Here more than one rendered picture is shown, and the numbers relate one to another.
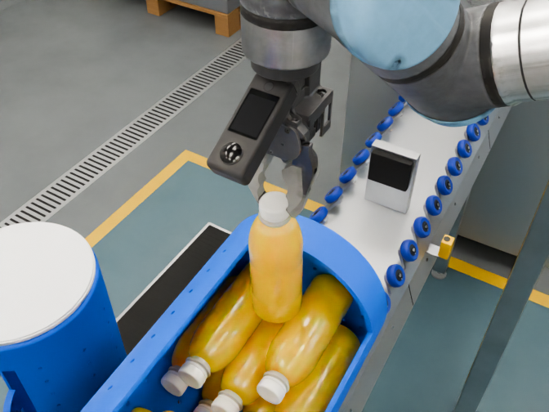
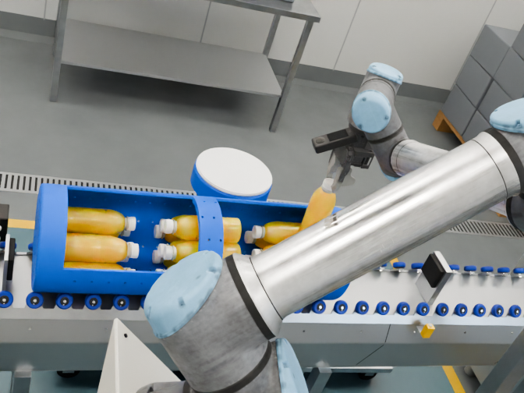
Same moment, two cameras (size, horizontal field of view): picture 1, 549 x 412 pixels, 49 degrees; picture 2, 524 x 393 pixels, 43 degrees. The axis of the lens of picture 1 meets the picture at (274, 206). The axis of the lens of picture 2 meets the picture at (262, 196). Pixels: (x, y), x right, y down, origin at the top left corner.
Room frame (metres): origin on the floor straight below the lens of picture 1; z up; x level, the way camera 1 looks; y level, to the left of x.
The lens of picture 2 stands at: (-0.87, -0.79, 2.34)
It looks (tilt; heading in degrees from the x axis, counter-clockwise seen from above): 35 degrees down; 35
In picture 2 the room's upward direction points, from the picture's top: 20 degrees clockwise
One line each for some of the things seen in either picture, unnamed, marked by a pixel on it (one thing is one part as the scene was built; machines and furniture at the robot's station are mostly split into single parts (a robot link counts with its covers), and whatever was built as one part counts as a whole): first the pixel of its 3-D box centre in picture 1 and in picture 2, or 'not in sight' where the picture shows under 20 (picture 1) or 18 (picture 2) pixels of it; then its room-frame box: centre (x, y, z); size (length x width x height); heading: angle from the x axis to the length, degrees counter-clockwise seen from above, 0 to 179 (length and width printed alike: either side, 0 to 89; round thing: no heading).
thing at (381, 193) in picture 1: (390, 179); (430, 277); (0.99, -0.25, 1.00); 0.10 x 0.04 x 0.15; 61
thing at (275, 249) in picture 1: (275, 261); (318, 213); (0.54, 0.00, 1.25); 0.07 x 0.07 x 0.19
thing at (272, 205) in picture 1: (274, 208); (329, 185); (0.54, 0.00, 1.35); 0.04 x 0.04 x 0.02
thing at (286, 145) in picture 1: (287, 98); (356, 143); (0.56, -0.01, 1.49); 0.09 x 0.08 x 0.12; 151
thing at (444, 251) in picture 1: (433, 242); (423, 323); (0.88, -0.34, 0.92); 0.08 x 0.03 x 0.05; 61
